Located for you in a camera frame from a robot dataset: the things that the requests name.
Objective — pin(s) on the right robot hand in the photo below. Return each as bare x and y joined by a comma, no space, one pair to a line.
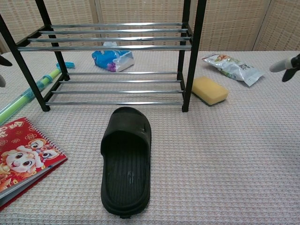
281,64

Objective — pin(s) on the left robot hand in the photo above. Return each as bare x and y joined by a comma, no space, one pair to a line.
4,62

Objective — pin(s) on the black rubber slipper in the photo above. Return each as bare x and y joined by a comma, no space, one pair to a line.
126,182

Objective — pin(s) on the black metal shoe rack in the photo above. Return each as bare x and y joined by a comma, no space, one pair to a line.
195,47

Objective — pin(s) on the green toy water pump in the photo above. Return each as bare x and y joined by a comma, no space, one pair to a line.
21,99

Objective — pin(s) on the silver snack bag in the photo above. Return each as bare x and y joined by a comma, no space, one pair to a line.
234,68

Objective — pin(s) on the woven folding screen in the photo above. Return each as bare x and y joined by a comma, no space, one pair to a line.
234,23

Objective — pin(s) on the yellow sponge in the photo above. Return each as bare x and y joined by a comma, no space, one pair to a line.
209,90

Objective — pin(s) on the red spiral calendar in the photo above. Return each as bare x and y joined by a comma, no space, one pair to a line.
23,154

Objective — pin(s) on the blue tissue pack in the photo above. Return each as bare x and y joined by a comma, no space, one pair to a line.
105,58

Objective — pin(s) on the pink woven tablecloth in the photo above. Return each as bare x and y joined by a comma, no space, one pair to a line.
211,164

